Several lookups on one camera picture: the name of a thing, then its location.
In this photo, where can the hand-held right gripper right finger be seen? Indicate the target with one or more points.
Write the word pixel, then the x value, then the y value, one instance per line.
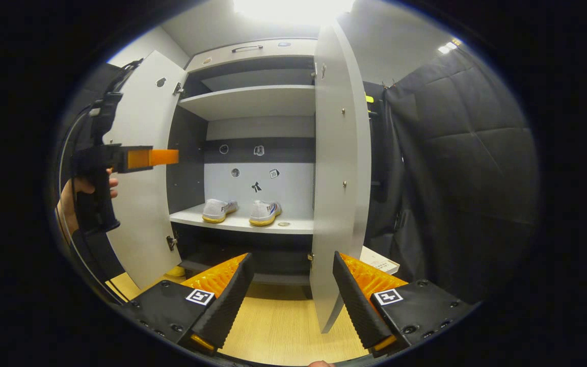
pixel 357 306

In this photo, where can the white cardboard box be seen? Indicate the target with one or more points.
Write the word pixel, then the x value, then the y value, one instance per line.
pixel 380 262

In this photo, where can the yellow round object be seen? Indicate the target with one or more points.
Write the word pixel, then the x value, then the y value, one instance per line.
pixel 175 271

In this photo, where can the white and grey shoe cabinet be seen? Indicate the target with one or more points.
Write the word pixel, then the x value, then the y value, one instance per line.
pixel 293 178

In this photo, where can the white cabinet shelf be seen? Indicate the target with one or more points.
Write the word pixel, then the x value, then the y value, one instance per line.
pixel 252 102
pixel 293 227

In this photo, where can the large ceiling light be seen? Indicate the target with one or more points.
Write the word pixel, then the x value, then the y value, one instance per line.
pixel 293 10

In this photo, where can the small ceiling light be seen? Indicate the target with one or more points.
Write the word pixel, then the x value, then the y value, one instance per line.
pixel 449 46

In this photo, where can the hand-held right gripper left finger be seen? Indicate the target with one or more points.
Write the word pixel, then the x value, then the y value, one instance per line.
pixel 230 306

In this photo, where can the white shoe cabinet door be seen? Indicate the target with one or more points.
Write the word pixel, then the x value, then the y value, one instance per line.
pixel 143 219
pixel 337 204

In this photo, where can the white canvas shoe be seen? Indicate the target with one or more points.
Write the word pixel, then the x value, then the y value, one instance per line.
pixel 264 213
pixel 217 210

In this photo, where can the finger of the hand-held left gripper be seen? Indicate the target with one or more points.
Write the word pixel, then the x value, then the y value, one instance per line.
pixel 163 157

